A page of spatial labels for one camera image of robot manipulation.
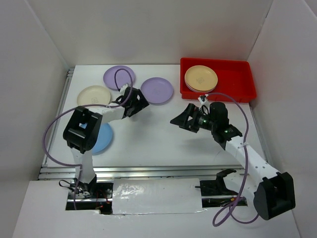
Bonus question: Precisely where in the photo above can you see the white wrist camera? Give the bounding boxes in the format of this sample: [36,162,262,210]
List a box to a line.
[198,94,209,104]
[119,84,129,95]

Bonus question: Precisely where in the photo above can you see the aluminium frame rail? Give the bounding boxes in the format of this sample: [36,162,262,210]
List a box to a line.
[38,65,265,180]

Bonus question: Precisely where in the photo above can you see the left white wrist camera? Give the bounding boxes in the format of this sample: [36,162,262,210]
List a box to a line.
[119,84,129,95]

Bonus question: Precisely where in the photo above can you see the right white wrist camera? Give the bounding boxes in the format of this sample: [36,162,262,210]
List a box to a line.
[198,94,209,104]

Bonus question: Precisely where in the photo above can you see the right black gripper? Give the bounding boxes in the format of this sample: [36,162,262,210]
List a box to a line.
[171,103,217,132]

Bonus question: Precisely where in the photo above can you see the white taped panel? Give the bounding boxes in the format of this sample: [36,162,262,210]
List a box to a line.
[112,178,203,215]

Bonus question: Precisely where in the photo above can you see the orange plate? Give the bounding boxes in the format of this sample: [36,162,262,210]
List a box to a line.
[185,65,218,93]

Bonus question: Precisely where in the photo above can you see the pink plate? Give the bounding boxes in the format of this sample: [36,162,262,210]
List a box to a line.
[184,76,199,93]

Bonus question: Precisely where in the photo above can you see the purple plate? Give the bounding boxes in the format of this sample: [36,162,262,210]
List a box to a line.
[103,65,136,90]
[141,77,174,105]

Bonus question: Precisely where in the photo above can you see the blue plate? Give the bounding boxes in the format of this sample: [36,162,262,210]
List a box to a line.
[92,123,113,155]

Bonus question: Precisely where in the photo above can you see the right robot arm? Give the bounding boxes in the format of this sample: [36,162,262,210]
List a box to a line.
[170,102,296,220]

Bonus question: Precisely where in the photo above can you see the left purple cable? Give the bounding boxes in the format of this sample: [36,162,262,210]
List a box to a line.
[42,68,134,211]

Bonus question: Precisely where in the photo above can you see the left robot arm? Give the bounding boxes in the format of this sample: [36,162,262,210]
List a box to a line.
[63,84,149,198]

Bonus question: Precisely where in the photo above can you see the red plastic bin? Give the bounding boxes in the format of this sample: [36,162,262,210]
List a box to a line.
[180,58,257,103]

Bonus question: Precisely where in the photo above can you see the cream plate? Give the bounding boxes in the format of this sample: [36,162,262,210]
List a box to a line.
[77,85,111,106]

